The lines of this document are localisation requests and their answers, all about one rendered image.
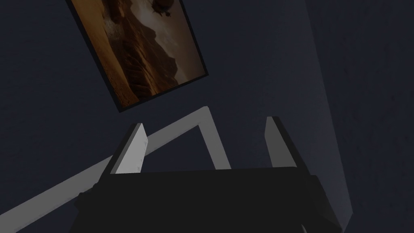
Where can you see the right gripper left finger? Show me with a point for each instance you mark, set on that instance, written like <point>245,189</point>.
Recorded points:
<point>131,156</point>

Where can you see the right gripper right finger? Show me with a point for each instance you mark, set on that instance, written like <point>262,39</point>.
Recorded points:
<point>280,149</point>

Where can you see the framed brown landscape picture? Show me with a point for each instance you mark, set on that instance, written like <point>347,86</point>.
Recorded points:
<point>145,48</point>

